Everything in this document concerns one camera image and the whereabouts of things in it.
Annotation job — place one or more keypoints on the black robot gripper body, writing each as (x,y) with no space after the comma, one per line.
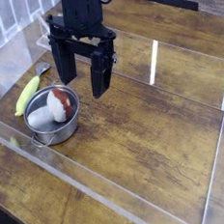
(80,30)

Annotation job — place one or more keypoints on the black bar on table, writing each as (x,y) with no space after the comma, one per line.
(182,4)

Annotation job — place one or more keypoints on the silver metal pot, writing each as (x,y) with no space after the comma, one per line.
(54,132)

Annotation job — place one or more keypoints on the clear acrylic triangular stand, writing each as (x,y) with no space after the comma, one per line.
(43,40)

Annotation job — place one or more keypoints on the yellow handled metal spatula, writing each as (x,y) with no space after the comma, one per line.
(30,88)

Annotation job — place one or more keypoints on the red and white plush mushroom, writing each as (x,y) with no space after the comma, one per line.
(57,109)

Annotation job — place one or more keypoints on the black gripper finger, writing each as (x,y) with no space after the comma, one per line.
(64,60)
(101,69)

